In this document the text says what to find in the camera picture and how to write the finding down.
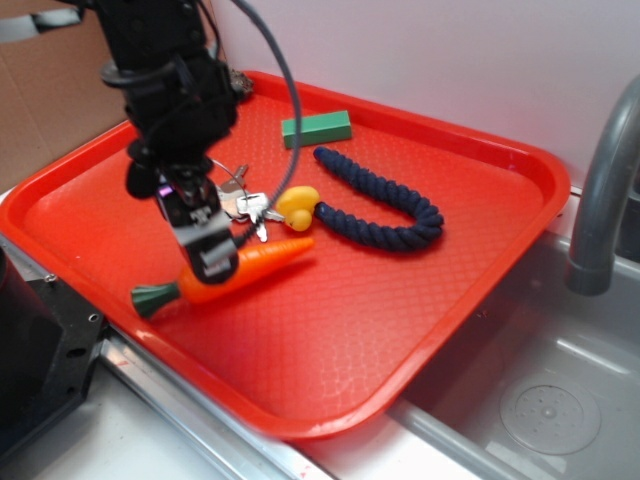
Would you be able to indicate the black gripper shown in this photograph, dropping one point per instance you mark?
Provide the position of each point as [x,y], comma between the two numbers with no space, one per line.
[178,118]

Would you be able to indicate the orange toy carrot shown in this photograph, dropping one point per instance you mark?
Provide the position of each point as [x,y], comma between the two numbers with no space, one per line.
[255,263]

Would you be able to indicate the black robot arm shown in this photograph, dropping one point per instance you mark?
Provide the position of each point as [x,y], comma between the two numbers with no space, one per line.
[143,37]

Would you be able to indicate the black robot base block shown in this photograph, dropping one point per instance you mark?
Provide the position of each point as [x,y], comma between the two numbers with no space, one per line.
[50,340]

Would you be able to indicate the silver key bunch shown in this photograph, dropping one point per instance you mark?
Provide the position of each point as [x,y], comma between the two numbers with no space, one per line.
[241,205]

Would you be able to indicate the yellow rubber duck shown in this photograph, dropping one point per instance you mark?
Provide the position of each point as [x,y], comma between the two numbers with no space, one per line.
[297,206]

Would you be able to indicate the green rectangular block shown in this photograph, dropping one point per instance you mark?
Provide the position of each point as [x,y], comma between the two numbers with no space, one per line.
[325,128]

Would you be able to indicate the brown cardboard panel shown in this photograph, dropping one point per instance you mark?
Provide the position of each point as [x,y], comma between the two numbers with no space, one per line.
[52,97]

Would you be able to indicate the red plastic tray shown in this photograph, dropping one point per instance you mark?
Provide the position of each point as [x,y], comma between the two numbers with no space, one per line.
[331,340]

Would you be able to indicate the grey plastic sink basin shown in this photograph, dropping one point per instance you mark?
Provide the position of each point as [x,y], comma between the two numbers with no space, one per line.
[538,382]

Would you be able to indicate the grey sink faucet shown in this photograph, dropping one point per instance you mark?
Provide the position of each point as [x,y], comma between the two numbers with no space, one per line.
[607,219]

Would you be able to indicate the aluminium rail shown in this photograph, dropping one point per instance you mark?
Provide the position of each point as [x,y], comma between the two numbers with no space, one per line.
[140,421]

